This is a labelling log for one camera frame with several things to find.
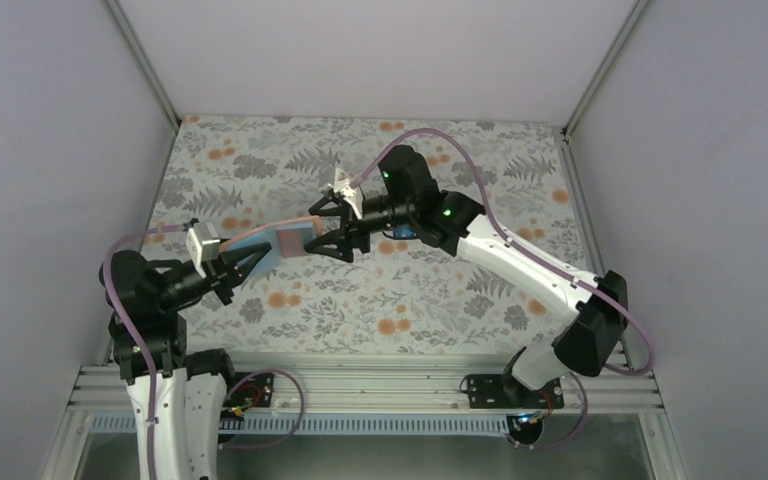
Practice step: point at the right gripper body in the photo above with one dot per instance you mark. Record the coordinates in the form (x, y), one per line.
(352, 226)

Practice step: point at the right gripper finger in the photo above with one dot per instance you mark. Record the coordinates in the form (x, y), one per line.
(333, 244)
(330, 205)

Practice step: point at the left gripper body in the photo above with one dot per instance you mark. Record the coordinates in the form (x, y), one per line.
(218, 284)

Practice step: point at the blue credit card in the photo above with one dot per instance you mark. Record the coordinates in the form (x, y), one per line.
(403, 232)

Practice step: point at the red credit card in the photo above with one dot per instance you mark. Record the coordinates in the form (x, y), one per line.
(292, 240)

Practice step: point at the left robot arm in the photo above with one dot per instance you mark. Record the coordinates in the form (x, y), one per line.
(176, 396)

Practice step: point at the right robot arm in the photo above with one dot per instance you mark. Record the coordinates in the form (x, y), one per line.
(593, 307)

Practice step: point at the floral table mat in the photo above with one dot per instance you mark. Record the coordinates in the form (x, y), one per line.
(241, 172)

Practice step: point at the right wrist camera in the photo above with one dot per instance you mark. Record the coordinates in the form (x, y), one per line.
(336, 185)

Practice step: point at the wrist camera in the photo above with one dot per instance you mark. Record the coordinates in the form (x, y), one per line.
(336, 185)
(203, 244)

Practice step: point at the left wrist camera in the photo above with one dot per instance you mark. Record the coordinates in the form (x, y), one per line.
(203, 244)

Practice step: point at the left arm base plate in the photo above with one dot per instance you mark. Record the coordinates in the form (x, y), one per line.
(254, 393)

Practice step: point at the aluminium rail frame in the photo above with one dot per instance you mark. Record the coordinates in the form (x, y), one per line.
(425, 384)

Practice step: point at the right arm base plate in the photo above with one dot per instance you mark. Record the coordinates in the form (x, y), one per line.
(493, 391)

